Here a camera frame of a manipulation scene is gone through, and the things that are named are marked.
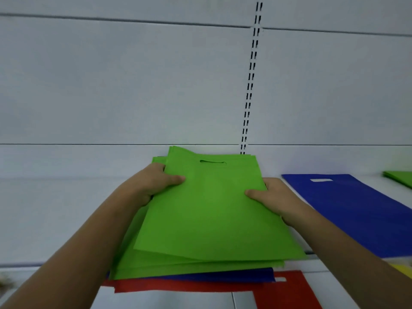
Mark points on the person's right hand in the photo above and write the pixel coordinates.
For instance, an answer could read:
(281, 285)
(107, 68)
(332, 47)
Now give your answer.
(280, 201)

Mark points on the person's left hand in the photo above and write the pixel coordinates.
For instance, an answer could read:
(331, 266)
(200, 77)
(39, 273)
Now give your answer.
(146, 185)

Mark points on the person's right thumb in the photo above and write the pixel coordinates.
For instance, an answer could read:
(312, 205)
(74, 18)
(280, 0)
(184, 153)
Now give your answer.
(257, 194)

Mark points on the person's left thumb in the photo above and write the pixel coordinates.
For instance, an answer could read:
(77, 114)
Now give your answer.
(170, 181)

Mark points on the stack of green fabric bags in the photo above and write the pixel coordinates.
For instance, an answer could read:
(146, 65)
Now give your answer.
(209, 215)

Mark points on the person's left forearm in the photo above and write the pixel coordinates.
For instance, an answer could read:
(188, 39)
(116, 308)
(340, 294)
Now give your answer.
(69, 250)

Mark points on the person's right forearm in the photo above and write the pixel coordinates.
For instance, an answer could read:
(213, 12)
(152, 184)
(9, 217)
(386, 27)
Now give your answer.
(350, 263)

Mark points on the blue fabric bag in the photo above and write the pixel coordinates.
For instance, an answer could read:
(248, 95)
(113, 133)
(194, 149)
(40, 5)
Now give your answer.
(225, 276)
(357, 209)

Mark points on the red fabric bag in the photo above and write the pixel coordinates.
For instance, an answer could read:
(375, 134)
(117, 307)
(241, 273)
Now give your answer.
(283, 291)

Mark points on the slotted metal shelf upright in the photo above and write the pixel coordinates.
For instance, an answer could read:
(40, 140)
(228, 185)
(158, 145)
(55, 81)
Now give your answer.
(251, 77)

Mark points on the green fabric bag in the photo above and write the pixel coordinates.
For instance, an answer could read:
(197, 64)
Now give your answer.
(399, 177)

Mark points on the yellow fabric bag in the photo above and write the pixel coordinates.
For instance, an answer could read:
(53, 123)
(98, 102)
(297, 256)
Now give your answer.
(402, 269)

